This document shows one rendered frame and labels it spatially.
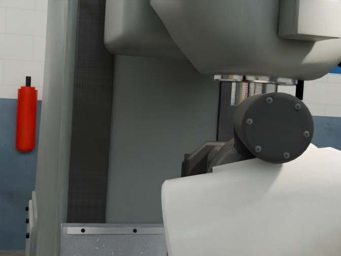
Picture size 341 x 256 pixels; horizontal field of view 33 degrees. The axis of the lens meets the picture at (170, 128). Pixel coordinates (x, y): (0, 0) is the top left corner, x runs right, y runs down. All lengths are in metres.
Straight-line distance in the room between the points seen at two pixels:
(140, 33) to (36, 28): 4.12
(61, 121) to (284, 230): 0.69
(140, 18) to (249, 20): 0.20
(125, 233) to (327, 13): 0.57
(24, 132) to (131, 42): 3.96
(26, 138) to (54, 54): 3.65
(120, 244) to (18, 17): 3.93
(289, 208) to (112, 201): 0.68
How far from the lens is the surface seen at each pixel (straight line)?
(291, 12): 0.49
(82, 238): 0.94
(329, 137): 5.45
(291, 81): 0.57
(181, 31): 0.56
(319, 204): 0.29
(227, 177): 0.30
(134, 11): 0.67
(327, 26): 0.49
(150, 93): 0.95
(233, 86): 0.58
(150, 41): 0.68
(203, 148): 0.49
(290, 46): 0.51
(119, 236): 0.95
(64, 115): 0.93
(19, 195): 4.82
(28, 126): 4.61
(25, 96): 4.60
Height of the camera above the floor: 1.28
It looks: 3 degrees down
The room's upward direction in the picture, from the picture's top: 3 degrees clockwise
